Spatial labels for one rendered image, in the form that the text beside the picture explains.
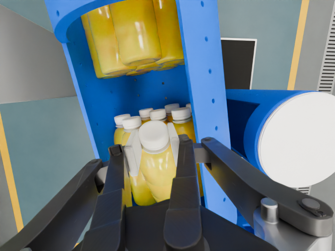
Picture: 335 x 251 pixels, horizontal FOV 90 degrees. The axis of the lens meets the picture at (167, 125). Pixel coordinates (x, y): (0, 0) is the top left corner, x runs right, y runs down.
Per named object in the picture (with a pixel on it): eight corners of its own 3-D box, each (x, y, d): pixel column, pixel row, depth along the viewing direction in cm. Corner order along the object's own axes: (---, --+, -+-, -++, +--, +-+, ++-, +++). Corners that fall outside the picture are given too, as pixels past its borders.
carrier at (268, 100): (215, 81, 129) (183, 101, 130) (334, 69, 43) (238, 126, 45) (231, 112, 135) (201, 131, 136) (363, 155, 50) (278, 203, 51)
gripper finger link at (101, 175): (126, 180, 14) (90, 187, 14) (133, 156, 19) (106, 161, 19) (122, 164, 14) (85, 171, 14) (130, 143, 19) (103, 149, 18)
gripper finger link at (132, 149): (138, 176, 16) (130, 177, 16) (142, 149, 23) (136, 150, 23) (131, 146, 15) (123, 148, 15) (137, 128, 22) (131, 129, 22)
